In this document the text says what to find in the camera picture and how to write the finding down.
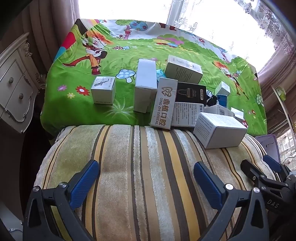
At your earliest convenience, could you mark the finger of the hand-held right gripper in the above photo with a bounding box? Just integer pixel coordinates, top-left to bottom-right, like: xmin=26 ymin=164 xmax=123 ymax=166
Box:
xmin=263 ymin=154 xmax=293 ymax=182
xmin=240 ymin=159 xmax=296 ymax=212

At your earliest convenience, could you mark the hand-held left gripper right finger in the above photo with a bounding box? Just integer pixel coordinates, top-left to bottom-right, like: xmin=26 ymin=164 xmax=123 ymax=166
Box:
xmin=193 ymin=161 xmax=271 ymax=241

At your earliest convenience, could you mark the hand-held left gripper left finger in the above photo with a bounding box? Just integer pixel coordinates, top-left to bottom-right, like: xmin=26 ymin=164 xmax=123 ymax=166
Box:
xmin=23 ymin=159 xmax=100 ymax=241

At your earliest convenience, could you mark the purple white storage box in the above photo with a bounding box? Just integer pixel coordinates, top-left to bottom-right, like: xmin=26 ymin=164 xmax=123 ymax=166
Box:
xmin=255 ymin=135 xmax=281 ymax=163

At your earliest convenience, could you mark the large white box fine print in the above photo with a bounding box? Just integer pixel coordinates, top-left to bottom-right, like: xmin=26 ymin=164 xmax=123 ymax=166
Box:
xmin=193 ymin=112 xmax=248 ymax=149

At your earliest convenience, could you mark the striped plush cushion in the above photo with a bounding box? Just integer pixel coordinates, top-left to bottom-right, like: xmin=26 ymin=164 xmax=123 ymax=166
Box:
xmin=33 ymin=125 xmax=281 ymax=241

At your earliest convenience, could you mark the white blue medicine box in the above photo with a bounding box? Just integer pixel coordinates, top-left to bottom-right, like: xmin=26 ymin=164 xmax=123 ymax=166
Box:
xmin=205 ymin=104 xmax=236 ymax=118

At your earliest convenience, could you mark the black binder clip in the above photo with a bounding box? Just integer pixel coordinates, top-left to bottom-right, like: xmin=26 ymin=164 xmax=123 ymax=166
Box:
xmin=205 ymin=91 xmax=218 ymax=107

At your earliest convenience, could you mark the plastic-wrapped white cube box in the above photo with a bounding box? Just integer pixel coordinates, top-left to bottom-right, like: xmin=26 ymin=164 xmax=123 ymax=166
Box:
xmin=215 ymin=81 xmax=231 ymax=96

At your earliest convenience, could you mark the white box with grey logo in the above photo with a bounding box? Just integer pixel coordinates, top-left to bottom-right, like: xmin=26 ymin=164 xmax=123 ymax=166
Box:
xmin=149 ymin=77 xmax=178 ymax=130

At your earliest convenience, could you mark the white cube box saxophone print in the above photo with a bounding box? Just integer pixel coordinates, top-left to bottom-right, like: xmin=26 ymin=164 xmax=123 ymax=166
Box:
xmin=91 ymin=76 xmax=116 ymax=105

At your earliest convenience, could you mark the black product box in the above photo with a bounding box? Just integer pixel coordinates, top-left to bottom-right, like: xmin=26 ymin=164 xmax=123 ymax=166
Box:
xmin=171 ymin=82 xmax=207 ymax=128

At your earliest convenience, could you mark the brown curtain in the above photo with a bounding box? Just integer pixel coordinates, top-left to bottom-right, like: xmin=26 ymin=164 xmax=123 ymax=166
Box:
xmin=0 ymin=0 xmax=80 ymax=77
xmin=257 ymin=30 xmax=296 ymax=135

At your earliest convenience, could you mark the white box with gold print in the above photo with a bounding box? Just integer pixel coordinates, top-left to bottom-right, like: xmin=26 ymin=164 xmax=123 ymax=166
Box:
xmin=164 ymin=55 xmax=204 ymax=85

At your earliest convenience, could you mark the white carved dresser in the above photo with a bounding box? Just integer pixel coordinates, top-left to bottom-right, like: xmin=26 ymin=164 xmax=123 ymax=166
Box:
xmin=0 ymin=32 xmax=47 ymax=133

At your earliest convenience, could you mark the tall plain white box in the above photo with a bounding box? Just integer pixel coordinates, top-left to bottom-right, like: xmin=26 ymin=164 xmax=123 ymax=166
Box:
xmin=133 ymin=58 xmax=159 ymax=113

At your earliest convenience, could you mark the green cartoon printed sheet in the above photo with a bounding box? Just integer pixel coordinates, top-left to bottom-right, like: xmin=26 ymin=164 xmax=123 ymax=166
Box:
xmin=40 ymin=19 xmax=269 ymax=137

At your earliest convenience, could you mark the white lace curtain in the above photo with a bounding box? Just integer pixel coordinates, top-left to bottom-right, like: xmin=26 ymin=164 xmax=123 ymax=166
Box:
xmin=171 ymin=0 xmax=294 ymax=67

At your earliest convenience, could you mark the window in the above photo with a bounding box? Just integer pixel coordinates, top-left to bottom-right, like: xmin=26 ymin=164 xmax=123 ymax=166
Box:
xmin=78 ymin=0 xmax=178 ymax=26

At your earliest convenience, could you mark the white curved frame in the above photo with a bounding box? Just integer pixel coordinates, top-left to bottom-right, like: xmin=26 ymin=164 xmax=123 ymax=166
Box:
xmin=270 ymin=85 xmax=296 ymax=135

